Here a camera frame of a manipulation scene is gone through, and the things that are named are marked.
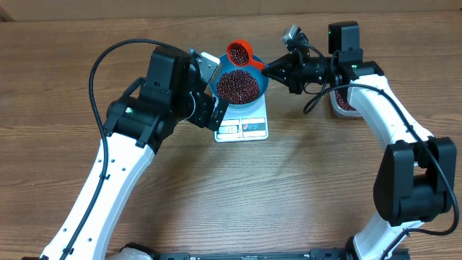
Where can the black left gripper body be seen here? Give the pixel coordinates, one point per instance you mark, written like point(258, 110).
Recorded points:
point(208, 110)

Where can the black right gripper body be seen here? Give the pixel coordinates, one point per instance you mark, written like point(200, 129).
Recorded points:
point(295, 74)

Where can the red adzuki beans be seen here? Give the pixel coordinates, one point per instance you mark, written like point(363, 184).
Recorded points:
point(239, 87)

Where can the red scoop with blue handle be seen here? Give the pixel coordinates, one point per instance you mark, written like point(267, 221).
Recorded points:
point(240, 53)

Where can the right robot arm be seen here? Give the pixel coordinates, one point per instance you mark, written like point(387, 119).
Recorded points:
point(415, 180)

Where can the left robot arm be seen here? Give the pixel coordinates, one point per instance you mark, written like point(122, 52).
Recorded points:
point(136, 124)

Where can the white digital kitchen scale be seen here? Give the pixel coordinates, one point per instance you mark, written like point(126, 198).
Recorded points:
point(244, 123)

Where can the teal plastic bowl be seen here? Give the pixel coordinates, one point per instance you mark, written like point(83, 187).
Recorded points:
point(261, 83)

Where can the clear plastic container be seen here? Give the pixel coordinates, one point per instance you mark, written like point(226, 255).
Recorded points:
point(341, 107)

